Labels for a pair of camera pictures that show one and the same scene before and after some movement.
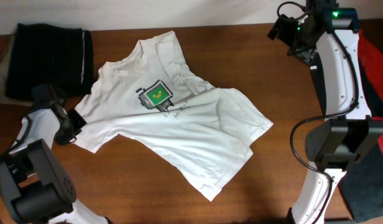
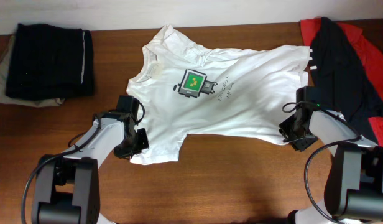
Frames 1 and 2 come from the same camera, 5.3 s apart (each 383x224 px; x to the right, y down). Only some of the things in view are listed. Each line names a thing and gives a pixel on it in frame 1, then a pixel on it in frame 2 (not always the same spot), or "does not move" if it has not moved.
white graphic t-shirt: (150, 99) -> (184, 90)
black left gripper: (79, 121) -> (122, 150)
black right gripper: (286, 37) -> (298, 145)
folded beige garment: (0, 78) does not move
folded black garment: (48, 54) does not move
